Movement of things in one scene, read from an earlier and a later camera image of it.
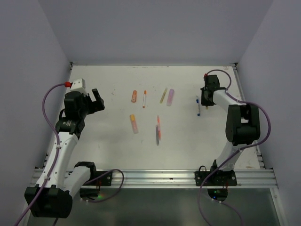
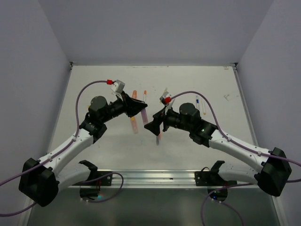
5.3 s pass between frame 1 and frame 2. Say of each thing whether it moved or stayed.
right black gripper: moved
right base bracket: stayed
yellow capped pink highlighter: stayed
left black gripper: moved
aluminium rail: stayed
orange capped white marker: stayed
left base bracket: stayed
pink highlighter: moved
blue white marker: stayed
